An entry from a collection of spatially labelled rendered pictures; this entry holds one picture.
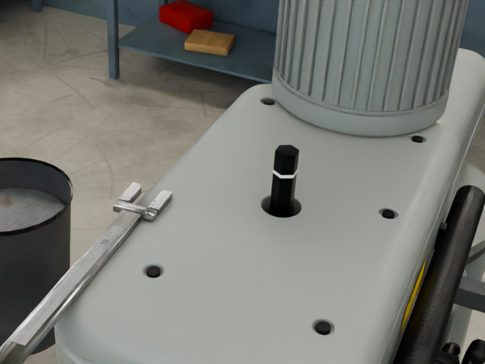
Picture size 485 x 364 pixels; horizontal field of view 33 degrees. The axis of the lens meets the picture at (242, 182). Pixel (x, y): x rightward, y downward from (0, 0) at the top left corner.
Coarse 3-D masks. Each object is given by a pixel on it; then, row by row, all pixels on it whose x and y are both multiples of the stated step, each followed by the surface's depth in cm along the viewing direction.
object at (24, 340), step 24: (168, 192) 74; (120, 216) 71; (144, 216) 72; (96, 240) 68; (120, 240) 68; (96, 264) 65; (72, 288) 63; (48, 312) 60; (24, 336) 58; (0, 360) 56; (24, 360) 57
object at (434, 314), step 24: (456, 192) 97; (480, 192) 95; (456, 216) 90; (480, 216) 93; (456, 240) 86; (432, 264) 84; (456, 264) 83; (432, 288) 80; (456, 288) 81; (432, 312) 77; (408, 336) 74; (432, 336) 74; (408, 360) 71; (432, 360) 73
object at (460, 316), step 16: (464, 176) 144; (480, 176) 144; (480, 224) 132; (480, 240) 128; (480, 256) 131; (464, 272) 127; (480, 272) 134; (448, 320) 121; (464, 320) 133; (448, 336) 123; (464, 336) 135
